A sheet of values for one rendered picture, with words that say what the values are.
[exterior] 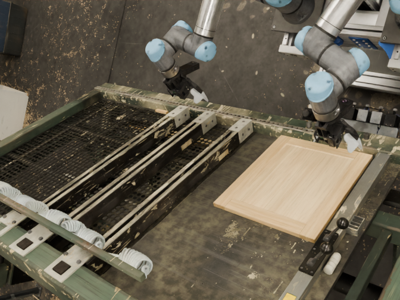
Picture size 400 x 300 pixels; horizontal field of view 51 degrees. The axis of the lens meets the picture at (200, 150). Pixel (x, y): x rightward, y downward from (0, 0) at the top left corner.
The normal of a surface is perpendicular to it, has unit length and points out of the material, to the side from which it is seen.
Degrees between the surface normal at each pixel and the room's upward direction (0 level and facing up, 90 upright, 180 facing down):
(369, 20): 0
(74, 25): 0
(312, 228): 56
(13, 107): 90
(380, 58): 0
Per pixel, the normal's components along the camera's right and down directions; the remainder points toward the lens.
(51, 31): -0.59, -0.05
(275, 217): -0.16, -0.83
